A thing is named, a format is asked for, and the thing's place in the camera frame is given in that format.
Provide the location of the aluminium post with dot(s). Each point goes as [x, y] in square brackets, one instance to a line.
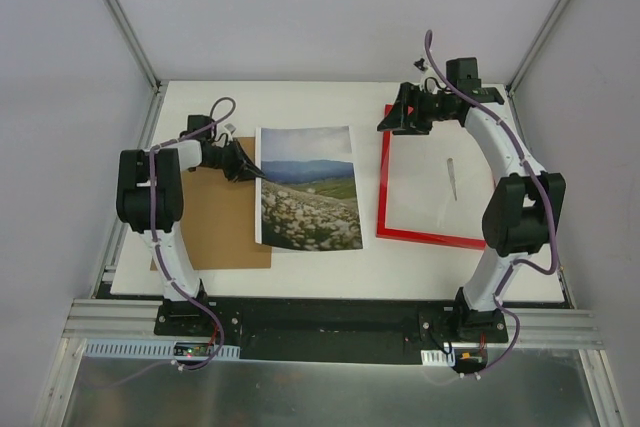
[540, 39]
[132, 42]

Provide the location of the aluminium front rail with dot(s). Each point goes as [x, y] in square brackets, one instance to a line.
[550, 327]

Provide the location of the right white cable duct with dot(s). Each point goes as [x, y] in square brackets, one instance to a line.
[437, 358]

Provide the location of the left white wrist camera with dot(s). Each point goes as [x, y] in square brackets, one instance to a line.
[228, 129]

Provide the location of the white cable duct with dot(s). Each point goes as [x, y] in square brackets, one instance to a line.
[437, 358]
[158, 350]

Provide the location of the right aluminium side rail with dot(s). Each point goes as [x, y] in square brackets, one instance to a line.
[546, 191]

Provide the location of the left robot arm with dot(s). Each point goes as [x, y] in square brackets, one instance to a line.
[150, 200]

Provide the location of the landscape photo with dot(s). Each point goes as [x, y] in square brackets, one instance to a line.
[307, 198]

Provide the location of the left aluminium side rail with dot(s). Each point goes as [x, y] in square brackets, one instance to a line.
[129, 191]

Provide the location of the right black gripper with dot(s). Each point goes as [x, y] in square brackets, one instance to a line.
[411, 108]

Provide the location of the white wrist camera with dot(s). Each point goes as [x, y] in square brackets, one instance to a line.
[228, 129]
[428, 77]

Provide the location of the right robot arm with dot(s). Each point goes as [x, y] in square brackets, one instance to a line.
[485, 121]

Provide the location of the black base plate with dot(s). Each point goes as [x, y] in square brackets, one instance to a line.
[458, 325]

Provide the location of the brown frame backing board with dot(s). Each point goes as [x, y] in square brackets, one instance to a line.
[214, 216]

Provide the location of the red picture frame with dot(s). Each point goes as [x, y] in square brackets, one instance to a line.
[415, 201]

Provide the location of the right aluminium post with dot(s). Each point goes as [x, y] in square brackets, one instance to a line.
[540, 39]

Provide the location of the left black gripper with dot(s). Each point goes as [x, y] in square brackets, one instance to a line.
[235, 161]

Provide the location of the clear tester screwdriver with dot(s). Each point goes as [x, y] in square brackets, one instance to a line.
[452, 177]

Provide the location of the left aluminium post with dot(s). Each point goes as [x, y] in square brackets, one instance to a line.
[132, 42]

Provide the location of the shiny metal floor sheet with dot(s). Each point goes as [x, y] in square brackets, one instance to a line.
[528, 389]

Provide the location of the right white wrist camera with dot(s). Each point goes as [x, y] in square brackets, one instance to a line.
[428, 77]

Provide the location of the aluminium side rail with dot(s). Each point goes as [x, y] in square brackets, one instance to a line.
[129, 191]
[546, 191]

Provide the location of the left white cable duct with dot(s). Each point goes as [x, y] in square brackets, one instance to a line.
[158, 350]

